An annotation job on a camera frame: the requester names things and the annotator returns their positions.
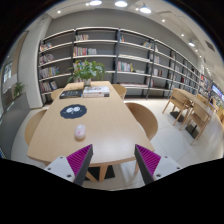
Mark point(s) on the group of ceiling lights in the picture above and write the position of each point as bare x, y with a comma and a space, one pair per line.
121, 3

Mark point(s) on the dark mouse pad with eyes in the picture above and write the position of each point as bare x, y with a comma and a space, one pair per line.
73, 111

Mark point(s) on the black hardcover book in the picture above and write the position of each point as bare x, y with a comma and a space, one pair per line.
70, 94

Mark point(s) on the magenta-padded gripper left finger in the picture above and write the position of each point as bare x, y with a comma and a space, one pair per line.
58, 166

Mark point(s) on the small green potted plant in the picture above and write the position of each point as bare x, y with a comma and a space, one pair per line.
18, 88

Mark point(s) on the grey bookshelf unit with books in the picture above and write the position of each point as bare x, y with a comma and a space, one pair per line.
100, 50

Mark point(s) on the white book with red lettering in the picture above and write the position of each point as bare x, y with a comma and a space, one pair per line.
96, 95

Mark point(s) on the grey low counter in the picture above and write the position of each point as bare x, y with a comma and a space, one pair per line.
13, 123

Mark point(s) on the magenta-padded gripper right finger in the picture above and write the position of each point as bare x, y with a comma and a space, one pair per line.
165, 165

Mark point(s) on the pale pink computer mouse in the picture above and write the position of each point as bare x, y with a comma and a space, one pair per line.
80, 131

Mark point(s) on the white illustrated book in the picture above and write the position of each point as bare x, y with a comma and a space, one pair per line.
96, 89

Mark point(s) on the wooden round-back chair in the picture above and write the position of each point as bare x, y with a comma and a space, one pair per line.
120, 90
143, 118
33, 125
56, 94

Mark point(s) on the green potted plant, white pot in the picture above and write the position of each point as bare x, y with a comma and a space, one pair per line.
86, 70

